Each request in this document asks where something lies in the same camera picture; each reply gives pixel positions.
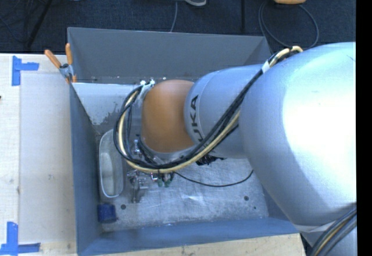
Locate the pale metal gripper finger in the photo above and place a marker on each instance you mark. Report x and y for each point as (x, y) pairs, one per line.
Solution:
(143, 185)
(134, 188)

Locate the clear plastic container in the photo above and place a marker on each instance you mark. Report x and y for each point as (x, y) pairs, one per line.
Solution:
(111, 161)

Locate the dark blue ribbed cylinder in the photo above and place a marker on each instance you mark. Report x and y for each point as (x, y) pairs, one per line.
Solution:
(107, 213)

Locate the grey metal bin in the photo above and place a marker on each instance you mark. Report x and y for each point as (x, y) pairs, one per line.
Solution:
(122, 54)

